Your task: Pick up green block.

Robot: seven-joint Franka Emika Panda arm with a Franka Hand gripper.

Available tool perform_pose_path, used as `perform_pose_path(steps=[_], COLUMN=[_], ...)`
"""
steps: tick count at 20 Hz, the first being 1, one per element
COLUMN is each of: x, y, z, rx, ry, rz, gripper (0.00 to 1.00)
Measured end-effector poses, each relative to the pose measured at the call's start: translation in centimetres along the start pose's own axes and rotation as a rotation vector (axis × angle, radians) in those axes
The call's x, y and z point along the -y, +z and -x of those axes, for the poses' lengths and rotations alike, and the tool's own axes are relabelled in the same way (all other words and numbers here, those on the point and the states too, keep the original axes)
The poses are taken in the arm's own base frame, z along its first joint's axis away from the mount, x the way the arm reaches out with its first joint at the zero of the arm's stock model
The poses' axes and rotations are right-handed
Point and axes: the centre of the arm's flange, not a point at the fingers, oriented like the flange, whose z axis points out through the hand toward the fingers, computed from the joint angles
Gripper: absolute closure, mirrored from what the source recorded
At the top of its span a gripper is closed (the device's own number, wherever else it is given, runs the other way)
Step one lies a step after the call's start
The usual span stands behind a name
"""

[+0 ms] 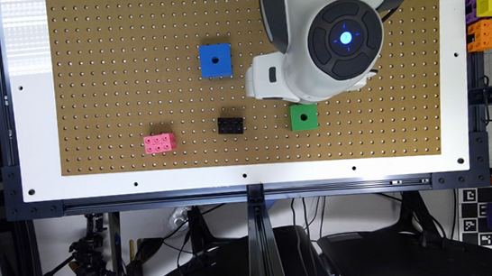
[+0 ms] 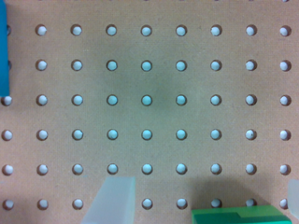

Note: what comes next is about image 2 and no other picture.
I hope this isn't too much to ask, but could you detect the blue block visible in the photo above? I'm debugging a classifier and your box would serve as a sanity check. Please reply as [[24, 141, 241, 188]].
[[0, 0, 9, 97]]

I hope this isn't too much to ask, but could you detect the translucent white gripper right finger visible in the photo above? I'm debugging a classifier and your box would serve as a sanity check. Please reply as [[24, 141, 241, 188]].
[[287, 179, 299, 219]]

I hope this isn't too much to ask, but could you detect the green block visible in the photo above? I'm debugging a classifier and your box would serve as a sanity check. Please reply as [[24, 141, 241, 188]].
[[192, 205, 292, 224]]

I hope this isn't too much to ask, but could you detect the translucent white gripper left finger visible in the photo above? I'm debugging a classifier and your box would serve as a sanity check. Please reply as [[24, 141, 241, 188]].
[[80, 176, 135, 224]]

